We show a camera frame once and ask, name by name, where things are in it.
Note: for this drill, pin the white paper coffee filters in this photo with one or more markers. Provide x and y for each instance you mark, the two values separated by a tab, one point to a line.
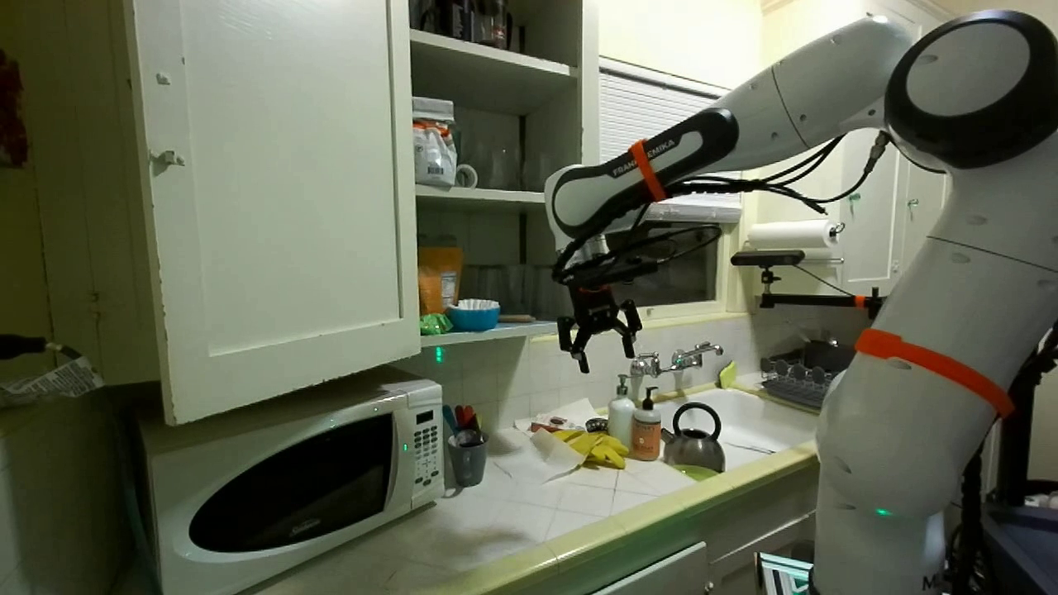
475	306

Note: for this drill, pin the dark jars on shelf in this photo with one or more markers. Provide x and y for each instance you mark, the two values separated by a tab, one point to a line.
467	20

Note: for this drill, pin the orange pump soap bottle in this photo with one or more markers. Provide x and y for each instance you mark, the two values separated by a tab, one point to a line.
645	433

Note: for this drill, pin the orange snack bag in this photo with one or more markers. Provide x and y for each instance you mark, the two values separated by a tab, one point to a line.
438	284

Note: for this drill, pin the red plastic utensil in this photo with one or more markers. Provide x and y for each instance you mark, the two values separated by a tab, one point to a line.
467	418

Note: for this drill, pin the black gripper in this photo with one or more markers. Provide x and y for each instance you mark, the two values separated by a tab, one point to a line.
600	302

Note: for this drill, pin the white printed mug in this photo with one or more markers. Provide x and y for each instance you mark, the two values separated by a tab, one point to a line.
436	150

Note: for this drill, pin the crumpled plastic bag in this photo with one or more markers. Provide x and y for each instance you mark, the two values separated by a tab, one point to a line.
43	373

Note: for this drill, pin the white kitchen sink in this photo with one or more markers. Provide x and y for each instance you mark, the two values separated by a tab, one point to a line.
756	425

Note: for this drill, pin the yellow rubber glove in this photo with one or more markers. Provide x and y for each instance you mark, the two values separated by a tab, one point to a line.
595	448

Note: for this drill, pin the small green item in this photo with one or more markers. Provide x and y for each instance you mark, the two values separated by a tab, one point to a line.
436	324

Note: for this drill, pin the white paper towel roll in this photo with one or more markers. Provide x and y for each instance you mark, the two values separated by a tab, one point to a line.
788	235

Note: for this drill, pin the white cupboard door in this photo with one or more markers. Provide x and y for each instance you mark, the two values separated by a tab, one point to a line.
277	209

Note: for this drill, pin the grey mug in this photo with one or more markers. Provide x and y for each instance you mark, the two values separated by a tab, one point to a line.
467	458

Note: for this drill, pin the Starbucks coffee packet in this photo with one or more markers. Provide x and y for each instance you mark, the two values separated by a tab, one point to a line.
547	428

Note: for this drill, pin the white pump soap bottle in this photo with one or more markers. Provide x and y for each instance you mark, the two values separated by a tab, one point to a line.
624	418

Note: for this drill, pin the clear drinking glasses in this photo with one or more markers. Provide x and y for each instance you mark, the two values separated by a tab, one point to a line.
513	290

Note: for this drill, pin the blue bowl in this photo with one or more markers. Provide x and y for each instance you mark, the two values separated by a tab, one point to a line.
475	316

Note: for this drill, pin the white fridge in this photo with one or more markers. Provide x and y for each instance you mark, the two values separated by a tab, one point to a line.
53	496

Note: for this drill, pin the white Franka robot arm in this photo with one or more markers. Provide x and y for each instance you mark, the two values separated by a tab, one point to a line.
937	384

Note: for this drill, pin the white window blind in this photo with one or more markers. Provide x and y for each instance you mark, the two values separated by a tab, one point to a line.
638	109

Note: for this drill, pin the white counter drawers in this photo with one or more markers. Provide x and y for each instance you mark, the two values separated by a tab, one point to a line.
682	562

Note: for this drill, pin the tall white cabinet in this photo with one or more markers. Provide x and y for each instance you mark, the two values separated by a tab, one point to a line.
880	232

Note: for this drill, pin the white open wall cupboard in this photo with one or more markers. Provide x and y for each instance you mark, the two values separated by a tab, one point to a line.
506	209

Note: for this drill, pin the white microwave oven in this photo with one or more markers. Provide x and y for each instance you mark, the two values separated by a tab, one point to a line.
298	483

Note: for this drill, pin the chrome sink faucet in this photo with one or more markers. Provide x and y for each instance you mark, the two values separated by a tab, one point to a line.
679	363

